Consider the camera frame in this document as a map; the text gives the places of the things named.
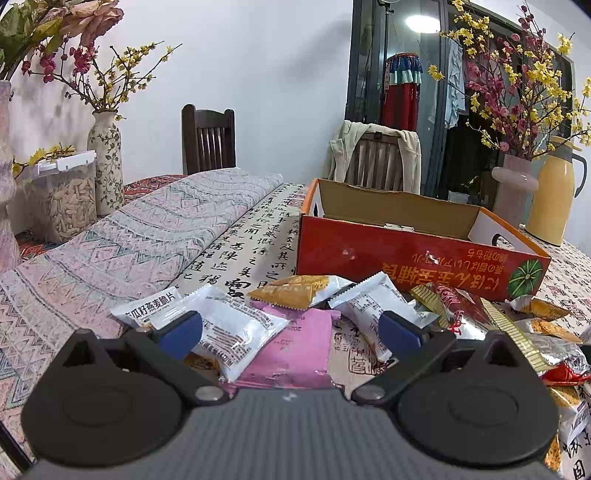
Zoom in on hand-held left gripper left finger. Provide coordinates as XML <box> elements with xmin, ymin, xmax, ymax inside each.
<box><xmin>60</xmin><ymin>310</ymin><xmax>232</xmax><ymax>409</ymax></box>

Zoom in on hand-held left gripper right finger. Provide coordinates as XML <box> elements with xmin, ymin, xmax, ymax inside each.
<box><xmin>348</xmin><ymin>310</ymin><xmax>525</xmax><ymax>407</ymax></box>

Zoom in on gold striped snack packet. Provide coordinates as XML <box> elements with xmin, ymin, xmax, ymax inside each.
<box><xmin>410</xmin><ymin>284</ymin><xmax>451</xmax><ymax>326</ymax></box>

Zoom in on red silver snack packet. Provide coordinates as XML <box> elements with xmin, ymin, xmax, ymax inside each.
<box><xmin>431</xmin><ymin>282</ymin><xmax>497</xmax><ymax>342</ymax></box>

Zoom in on red cardboard box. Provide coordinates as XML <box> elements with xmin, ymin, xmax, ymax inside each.
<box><xmin>295</xmin><ymin>178</ymin><xmax>552</xmax><ymax>303</ymax></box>

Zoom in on pink snack packet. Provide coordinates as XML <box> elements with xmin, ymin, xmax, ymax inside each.
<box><xmin>226</xmin><ymin>300</ymin><xmax>342</xmax><ymax>391</ymax></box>

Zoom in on orange white cookie snack packet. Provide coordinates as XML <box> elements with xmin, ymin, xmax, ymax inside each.
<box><xmin>247</xmin><ymin>274</ymin><xmax>354</xmax><ymax>310</ymax></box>

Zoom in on pile of assorted snack packets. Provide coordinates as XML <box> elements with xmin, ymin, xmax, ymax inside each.
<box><xmin>480</xmin><ymin>295</ymin><xmax>591</xmax><ymax>476</ymax></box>

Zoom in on folded pastel patterned cloth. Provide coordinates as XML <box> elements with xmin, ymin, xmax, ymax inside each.
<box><xmin>0</xmin><ymin>167</ymin><xmax>283</xmax><ymax>462</ymax></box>

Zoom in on wooden slat chair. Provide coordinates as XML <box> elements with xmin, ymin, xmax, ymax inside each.
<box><xmin>344</xmin><ymin>129</ymin><xmax>407</xmax><ymax>192</ymax></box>

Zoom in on clear seed container white lid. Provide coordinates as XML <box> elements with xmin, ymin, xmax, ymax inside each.
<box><xmin>23</xmin><ymin>150</ymin><xmax>98</xmax><ymax>244</ymax></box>

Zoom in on floral ceramic vase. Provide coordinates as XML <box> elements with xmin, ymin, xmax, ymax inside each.
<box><xmin>87</xmin><ymin>110</ymin><xmax>124</xmax><ymax>217</ymax></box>

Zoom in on chair draped with beige jacket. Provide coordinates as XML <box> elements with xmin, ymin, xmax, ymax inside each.
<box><xmin>323</xmin><ymin>120</ymin><xmax>423</xmax><ymax>195</ymax></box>

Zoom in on dark wooden chair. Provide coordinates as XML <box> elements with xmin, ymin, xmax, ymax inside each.
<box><xmin>181</xmin><ymin>104</ymin><xmax>237</xmax><ymax>176</ymax></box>

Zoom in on yellow thermos jug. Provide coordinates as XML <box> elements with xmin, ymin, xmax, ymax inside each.
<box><xmin>525</xmin><ymin>135</ymin><xmax>588</xmax><ymax>247</ymax></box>

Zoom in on tall pink mottled vase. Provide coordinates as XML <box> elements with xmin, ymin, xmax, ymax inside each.
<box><xmin>0</xmin><ymin>79</ymin><xmax>23</xmax><ymax>274</ymax></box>

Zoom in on red blue hanging garment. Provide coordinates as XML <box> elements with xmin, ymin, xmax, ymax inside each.
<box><xmin>379</xmin><ymin>52</ymin><xmax>424</xmax><ymax>132</ymax></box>

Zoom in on yellow flower sprig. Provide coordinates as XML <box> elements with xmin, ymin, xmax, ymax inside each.
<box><xmin>11</xmin><ymin>144</ymin><xmax>77</xmax><ymax>178</ymax></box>

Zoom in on light blue hanging clothes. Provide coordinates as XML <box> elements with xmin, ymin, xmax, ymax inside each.
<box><xmin>427</xmin><ymin>39</ymin><xmax>467</xmax><ymax>130</ymax></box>

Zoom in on large pink yellow blossom branches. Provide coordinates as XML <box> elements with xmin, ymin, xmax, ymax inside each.
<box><xmin>427</xmin><ymin>0</ymin><xmax>591</xmax><ymax>162</ymax></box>

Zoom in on thin pink yellow blossom branches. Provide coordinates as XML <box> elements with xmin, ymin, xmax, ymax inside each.
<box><xmin>21</xmin><ymin>41</ymin><xmax>183</xmax><ymax>121</ymax></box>

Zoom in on dark glass door frame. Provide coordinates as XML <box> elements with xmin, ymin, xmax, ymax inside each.
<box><xmin>344</xmin><ymin>0</ymin><xmax>578</xmax><ymax>199</ymax></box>

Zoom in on ring lamp stand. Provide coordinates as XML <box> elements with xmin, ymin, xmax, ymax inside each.
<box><xmin>376</xmin><ymin>0</ymin><xmax>398</xmax><ymax>61</ymax></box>

